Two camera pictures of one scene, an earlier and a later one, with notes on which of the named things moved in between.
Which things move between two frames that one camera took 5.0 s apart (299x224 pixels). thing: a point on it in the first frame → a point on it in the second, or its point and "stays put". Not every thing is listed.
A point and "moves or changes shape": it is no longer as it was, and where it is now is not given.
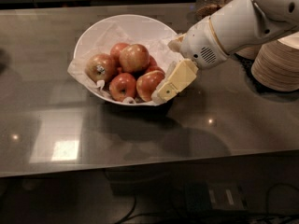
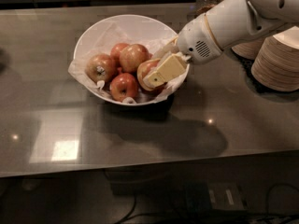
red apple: (148, 82) moves or changes shape
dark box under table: (211, 196) stays put
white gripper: (199, 43) → (196, 40)
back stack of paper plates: (249, 51) stays put
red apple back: (115, 51) stays put
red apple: (121, 86) stays put
